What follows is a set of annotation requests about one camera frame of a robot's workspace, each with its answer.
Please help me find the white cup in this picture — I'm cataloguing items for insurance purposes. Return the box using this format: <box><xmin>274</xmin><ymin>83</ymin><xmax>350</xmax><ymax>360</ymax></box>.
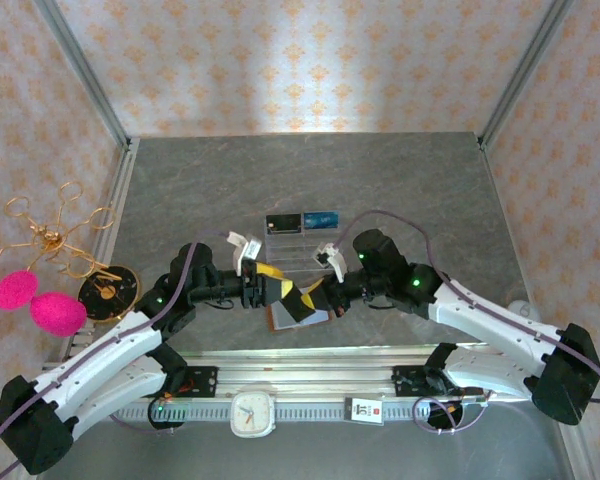
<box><xmin>507</xmin><ymin>298</ymin><xmax>536</xmax><ymax>319</ymax></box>

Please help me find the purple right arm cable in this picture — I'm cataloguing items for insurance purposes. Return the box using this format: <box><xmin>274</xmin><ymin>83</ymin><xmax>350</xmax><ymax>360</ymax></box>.
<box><xmin>329</xmin><ymin>210</ymin><xmax>600</xmax><ymax>437</ymax></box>

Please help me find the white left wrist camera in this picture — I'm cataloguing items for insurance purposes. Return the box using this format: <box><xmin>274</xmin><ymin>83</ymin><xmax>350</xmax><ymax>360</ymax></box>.
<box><xmin>227</xmin><ymin>230</ymin><xmax>266</xmax><ymax>276</ymax></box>

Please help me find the black white number tag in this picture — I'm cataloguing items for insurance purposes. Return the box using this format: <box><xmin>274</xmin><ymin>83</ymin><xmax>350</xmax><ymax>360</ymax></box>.
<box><xmin>343</xmin><ymin>396</ymin><xmax>385</xmax><ymax>427</ymax></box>

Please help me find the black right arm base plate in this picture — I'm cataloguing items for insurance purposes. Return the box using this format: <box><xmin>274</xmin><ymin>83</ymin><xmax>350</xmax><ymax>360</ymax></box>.
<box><xmin>392</xmin><ymin>364</ymin><xmax>484</xmax><ymax>399</ymax></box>

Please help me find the white square analog clock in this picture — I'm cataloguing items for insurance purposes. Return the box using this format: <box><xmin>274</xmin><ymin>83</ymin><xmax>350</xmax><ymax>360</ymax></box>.
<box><xmin>229</xmin><ymin>390</ymin><xmax>277</xmax><ymax>439</ymax></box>

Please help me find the pink fluffy ball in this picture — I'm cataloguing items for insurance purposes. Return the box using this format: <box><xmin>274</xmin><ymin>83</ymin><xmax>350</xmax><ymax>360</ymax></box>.
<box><xmin>0</xmin><ymin>269</ymin><xmax>40</xmax><ymax>312</ymax></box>
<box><xmin>29</xmin><ymin>292</ymin><xmax>89</xmax><ymax>336</ymax></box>

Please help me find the clear acrylic card stand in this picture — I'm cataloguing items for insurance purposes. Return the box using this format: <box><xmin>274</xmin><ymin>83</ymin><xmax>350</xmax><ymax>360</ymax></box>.
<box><xmin>264</xmin><ymin>227</ymin><xmax>344</xmax><ymax>274</ymax></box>

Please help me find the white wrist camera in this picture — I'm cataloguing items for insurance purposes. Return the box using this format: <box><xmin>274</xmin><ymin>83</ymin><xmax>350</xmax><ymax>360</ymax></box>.
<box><xmin>227</xmin><ymin>230</ymin><xmax>266</xmax><ymax>276</ymax></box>
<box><xmin>312</xmin><ymin>242</ymin><xmax>349</xmax><ymax>281</ymax></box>

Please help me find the gold wire ornament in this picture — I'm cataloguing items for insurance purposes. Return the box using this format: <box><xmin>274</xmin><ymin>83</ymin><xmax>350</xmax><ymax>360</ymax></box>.
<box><xmin>0</xmin><ymin>180</ymin><xmax>119</xmax><ymax>281</ymax></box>

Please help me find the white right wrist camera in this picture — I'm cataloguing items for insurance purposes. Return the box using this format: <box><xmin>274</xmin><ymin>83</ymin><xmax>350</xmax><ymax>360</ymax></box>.
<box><xmin>312</xmin><ymin>242</ymin><xmax>349</xmax><ymax>281</ymax></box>

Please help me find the brown card holder wallet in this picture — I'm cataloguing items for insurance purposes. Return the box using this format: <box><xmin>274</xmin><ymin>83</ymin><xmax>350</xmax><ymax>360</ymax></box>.
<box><xmin>264</xmin><ymin>284</ymin><xmax>346</xmax><ymax>332</ymax></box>

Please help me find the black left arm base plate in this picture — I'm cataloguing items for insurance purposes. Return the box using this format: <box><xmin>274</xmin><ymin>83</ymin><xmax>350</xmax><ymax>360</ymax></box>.
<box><xmin>128</xmin><ymin>365</ymin><xmax>220</xmax><ymax>400</ymax></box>

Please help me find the grey slotted cable duct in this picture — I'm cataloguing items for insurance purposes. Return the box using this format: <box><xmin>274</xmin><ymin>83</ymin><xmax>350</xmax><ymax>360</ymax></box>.
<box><xmin>109</xmin><ymin>398</ymin><xmax>461</xmax><ymax>425</ymax></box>

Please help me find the round black gold clock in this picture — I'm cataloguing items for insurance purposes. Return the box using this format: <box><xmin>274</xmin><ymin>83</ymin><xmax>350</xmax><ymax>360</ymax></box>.
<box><xmin>77</xmin><ymin>264</ymin><xmax>141</xmax><ymax>324</ymax></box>

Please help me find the black credit card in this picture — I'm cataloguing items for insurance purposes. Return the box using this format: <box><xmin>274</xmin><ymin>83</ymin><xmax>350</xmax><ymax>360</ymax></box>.
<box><xmin>265</xmin><ymin>213</ymin><xmax>304</xmax><ymax>236</ymax></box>

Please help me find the aluminium side rail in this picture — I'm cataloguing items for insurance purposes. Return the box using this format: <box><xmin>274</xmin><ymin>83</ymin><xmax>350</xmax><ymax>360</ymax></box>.
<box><xmin>59</xmin><ymin>138</ymin><xmax>141</xmax><ymax>361</ymax></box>

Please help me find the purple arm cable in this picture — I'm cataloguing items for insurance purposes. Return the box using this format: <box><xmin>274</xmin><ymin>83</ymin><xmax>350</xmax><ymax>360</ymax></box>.
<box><xmin>329</xmin><ymin>210</ymin><xmax>600</xmax><ymax>437</ymax></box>
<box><xmin>0</xmin><ymin>229</ymin><xmax>231</xmax><ymax>480</ymax></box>

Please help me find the blue credit card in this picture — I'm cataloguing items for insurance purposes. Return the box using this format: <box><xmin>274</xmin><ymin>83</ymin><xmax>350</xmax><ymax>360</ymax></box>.
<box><xmin>303</xmin><ymin>211</ymin><xmax>341</xmax><ymax>232</ymax></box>

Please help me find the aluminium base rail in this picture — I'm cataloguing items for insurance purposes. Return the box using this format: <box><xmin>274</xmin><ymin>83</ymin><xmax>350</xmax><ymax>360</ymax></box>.
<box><xmin>42</xmin><ymin>344</ymin><xmax>546</xmax><ymax>404</ymax></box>

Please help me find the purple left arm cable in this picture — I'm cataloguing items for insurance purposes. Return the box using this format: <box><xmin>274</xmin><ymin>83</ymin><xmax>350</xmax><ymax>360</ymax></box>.
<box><xmin>0</xmin><ymin>229</ymin><xmax>231</xmax><ymax>480</ymax></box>

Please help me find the aluminium frame corner post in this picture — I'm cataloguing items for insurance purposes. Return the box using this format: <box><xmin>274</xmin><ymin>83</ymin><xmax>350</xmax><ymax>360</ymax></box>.
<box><xmin>477</xmin><ymin>0</ymin><xmax>576</xmax><ymax>151</ymax></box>
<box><xmin>32</xmin><ymin>0</ymin><xmax>134</xmax><ymax>151</ymax></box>

